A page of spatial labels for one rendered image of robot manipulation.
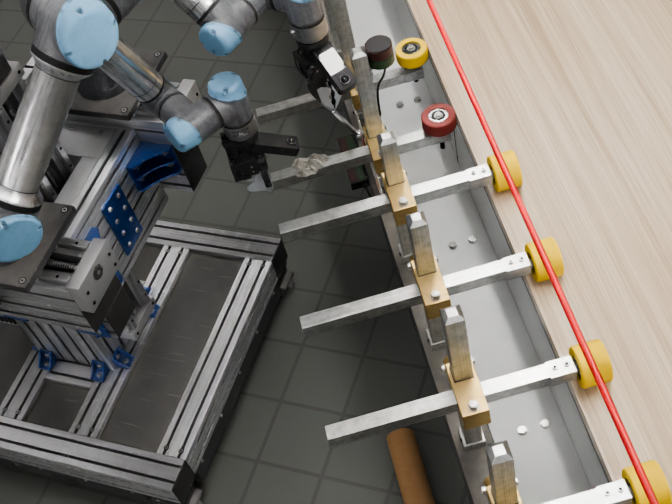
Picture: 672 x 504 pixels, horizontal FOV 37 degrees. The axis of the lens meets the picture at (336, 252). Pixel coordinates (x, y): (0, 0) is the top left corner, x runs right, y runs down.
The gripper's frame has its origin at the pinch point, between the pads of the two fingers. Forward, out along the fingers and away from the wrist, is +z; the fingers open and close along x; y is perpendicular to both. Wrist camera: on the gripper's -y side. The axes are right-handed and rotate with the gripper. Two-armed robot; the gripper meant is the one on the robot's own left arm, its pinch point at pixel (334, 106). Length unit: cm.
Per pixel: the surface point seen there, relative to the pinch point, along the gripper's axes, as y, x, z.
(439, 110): -7.9, -22.2, 10.4
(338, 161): -1.5, 3.0, 14.8
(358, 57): -1.6, -7.7, -11.0
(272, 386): 11, 38, 101
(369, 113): -1.7, -7.4, 5.9
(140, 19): 203, -6, 101
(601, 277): -67, -19, 11
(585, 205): -51, -29, 11
